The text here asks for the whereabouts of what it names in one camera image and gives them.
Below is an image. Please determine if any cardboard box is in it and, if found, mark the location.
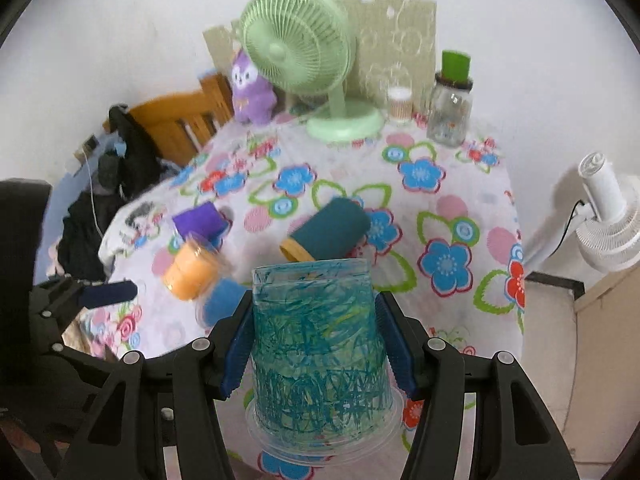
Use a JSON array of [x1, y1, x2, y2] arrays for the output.
[[522, 269, 640, 466]]

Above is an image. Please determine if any wall socket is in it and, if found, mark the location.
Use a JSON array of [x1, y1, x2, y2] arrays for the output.
[[74, 133, 101, 162]]

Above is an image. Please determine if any blue cup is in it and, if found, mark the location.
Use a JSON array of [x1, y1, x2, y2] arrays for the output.
[[197, 279, 249, 334]]

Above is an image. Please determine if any orange cup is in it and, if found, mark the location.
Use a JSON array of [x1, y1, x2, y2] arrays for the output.
[[161, 234, 224, 302]]

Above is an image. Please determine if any teal scribbled clear plastic cup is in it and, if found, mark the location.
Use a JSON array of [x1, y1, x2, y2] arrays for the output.
[[245, 258, 404, 457]]

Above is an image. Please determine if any white standing fan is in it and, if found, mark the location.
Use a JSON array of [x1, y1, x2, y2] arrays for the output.
[[575, 151, 640, 274]]

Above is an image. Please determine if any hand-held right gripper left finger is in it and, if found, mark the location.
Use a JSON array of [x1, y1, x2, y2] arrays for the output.
[[55, 287, 256, 480]]

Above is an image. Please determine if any wooden chair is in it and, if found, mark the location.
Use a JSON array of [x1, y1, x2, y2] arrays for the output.
[[102, 72, 236, 168]]

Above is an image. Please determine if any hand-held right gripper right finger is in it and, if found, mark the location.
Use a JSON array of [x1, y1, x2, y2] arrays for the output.
[[374, 290, 581, 480]]

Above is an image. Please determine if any purple cup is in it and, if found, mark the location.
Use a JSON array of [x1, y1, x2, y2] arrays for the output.
[[171, 201, 234, 251]]

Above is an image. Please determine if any green desk fan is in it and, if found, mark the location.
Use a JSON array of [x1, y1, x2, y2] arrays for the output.
[[239, 0, 385, 142]]

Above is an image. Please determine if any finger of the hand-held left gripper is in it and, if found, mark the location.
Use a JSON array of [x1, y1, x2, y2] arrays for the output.
[[29, 276, 139, 361]]

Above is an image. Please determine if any dark teal cup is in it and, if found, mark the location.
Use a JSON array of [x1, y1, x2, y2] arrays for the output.
[[279, 197, 372, 263]]

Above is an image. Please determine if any floral tablecloth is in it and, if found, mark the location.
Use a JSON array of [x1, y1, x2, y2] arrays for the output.
[[97, 109, 527, 480]]

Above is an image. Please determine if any beige patterned foam panel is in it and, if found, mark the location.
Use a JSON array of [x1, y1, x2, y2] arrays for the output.
[[202, 0, 437, 113]]

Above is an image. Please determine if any glass jar with green lid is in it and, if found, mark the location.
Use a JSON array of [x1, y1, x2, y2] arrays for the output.
[[426, 50, 475, 147]]

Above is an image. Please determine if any black clothing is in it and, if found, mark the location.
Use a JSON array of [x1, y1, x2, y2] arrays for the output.
[[56, 105, 162, 282]]

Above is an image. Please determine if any purple plush toy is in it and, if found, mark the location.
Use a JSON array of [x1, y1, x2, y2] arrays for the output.
[[230, 50, 279, 126]]

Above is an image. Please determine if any white cable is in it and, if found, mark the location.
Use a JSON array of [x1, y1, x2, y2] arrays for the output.
[[81, 149, 109, 242]]

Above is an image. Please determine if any small striped white cup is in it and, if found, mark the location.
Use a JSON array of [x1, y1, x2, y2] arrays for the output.
[[387, 87, 414, 125]]

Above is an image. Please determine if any black fan cable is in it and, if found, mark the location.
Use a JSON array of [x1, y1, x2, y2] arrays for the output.
[[549, 199, 597, 257]]

